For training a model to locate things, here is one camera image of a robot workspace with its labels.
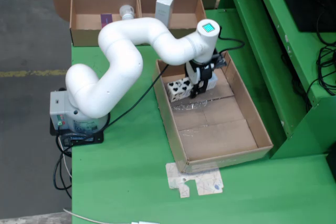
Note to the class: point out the purple flat box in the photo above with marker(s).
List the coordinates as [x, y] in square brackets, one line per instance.
[107, 19]

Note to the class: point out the shallow cardboard tray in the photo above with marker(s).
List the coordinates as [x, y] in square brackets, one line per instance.
[218, 134]

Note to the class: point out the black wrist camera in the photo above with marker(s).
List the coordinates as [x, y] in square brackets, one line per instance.
[220, 60]

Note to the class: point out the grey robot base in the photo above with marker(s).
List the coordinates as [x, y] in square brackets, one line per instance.
[59, 108]

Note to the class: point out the cow print carton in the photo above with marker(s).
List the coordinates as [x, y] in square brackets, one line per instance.
[178, 90]

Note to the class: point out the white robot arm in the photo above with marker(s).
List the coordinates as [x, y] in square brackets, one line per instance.
[126, 58]

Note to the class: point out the small white object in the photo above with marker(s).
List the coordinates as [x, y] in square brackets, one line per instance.
[147, 222]

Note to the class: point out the white plastic bottle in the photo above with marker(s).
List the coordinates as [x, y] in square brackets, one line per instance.
[127, 11]

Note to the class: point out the tall grey white box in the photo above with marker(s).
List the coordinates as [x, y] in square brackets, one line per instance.
[164, 6]

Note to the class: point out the flattened printed paper carton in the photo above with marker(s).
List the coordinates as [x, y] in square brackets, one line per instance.
[207, 184]

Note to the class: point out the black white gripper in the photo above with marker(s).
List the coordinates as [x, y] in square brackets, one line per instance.
[202, 72]

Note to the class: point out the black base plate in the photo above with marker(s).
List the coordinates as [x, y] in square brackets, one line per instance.
[97, 139]

